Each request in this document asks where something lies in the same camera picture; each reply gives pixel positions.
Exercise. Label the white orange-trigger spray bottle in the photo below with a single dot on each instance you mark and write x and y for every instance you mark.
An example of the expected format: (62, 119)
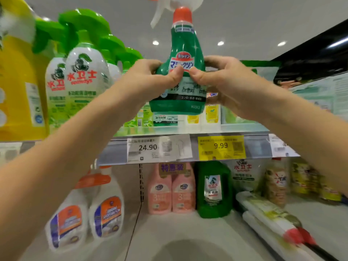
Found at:
(106, 212)
(68, 223)

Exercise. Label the white green-print cleaner pouch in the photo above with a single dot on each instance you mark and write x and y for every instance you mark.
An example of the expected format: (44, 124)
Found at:
(247, 171)

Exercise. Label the person's right forearm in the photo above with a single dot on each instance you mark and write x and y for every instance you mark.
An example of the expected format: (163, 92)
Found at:
(310, 138)

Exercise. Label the dark green cleaner bottle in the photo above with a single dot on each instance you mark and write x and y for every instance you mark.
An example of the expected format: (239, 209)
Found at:
(215, 187)

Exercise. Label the white price tag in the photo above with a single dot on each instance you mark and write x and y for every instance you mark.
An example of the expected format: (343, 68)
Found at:
(10, 152)
(149, 148)
(280, 145)

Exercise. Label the person's right hand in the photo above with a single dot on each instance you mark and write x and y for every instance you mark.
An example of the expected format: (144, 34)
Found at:
(239, 89)

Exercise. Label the large green white cleaner pouch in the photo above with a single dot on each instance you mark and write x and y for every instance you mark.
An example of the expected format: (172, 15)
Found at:
(266, 70)

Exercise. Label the yellow green cleaner bottle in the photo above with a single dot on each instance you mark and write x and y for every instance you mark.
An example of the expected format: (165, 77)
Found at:
(16, 89)

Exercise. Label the round ceiling light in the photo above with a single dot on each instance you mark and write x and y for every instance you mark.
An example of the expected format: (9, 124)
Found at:
(155, 43)
(220, 43)
(281, 44)

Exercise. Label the white red-capped cleaner bottle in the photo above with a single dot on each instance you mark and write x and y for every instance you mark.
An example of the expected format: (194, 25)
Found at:
(194, 121)
(212, 114)

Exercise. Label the yellow price tag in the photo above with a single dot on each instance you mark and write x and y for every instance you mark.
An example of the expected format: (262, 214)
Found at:
(222, 148)

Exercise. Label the row of green pump bottles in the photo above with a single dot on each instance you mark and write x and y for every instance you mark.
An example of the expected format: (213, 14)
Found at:
(81, 73)

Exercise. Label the slim white red-capped bottle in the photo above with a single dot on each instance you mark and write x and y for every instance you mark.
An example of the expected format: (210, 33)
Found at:
(266, 209)
(272, 236)

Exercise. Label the teal orange-trigger spray bottle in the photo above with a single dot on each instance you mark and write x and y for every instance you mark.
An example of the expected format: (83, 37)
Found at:
(185, 46)

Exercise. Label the small green white cleaner pouch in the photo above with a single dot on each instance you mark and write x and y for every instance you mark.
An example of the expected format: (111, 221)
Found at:
(326, 95)

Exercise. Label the person's left hand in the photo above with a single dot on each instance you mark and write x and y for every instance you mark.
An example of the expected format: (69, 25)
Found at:
(147, 81)

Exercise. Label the person's left forearm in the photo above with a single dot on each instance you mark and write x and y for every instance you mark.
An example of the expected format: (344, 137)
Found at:
(54, 171)

